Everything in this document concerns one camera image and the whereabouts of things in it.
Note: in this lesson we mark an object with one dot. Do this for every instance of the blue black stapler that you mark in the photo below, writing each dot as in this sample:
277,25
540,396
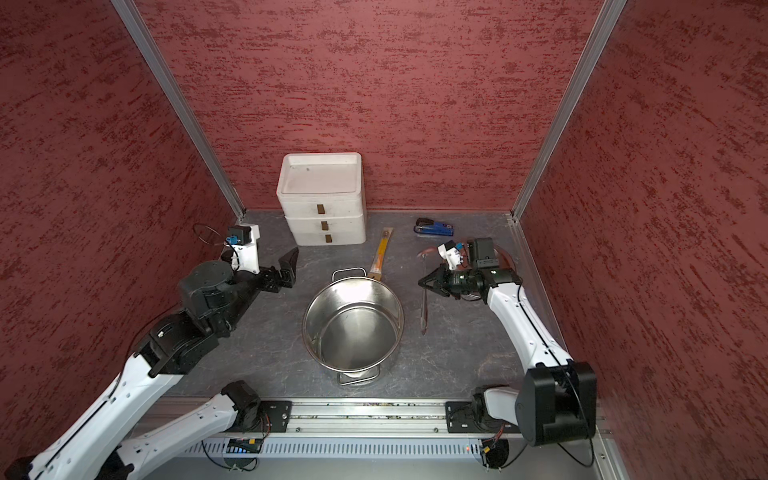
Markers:
429,227

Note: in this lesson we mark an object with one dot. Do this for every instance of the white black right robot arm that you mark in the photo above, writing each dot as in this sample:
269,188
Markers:
557,400

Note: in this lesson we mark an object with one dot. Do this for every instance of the white three-drawer storage box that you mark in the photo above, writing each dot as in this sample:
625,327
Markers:
323,198

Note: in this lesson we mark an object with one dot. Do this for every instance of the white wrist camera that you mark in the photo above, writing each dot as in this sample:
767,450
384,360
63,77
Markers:
243,243
452,253

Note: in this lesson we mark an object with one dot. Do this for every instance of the right aluminium corner post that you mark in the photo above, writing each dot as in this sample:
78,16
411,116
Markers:
603,27

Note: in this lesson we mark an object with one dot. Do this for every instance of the steel pot lid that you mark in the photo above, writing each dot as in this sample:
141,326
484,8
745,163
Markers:
507,255

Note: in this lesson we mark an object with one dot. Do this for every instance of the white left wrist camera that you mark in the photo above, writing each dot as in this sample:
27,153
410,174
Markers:
243,243

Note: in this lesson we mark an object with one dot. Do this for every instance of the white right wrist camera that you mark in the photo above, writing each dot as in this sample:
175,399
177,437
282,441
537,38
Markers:
452,253

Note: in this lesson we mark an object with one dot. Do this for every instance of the white perforated vent strip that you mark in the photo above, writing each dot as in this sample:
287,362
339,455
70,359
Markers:
453,448

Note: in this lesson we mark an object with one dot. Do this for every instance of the long steel ladle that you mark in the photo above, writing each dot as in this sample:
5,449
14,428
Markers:
424,256

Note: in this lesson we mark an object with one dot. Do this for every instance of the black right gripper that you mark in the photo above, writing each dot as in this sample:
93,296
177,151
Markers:
441,274

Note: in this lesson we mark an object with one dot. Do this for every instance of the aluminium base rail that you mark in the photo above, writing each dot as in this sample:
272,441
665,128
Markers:
360,418

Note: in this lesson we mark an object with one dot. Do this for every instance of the aluminium corner post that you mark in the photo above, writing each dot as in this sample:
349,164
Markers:
131,18
603,27

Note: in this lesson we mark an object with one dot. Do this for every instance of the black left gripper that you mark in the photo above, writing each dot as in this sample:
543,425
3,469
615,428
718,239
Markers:
275,282

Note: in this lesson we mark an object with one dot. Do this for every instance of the left aluminium corner post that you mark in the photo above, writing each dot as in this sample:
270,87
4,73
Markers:
131,18

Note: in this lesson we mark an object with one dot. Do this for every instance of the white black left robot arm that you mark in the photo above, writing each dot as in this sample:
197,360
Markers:
215,297

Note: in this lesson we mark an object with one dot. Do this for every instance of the stainless steel stock pot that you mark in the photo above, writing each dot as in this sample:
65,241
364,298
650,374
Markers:
353,328

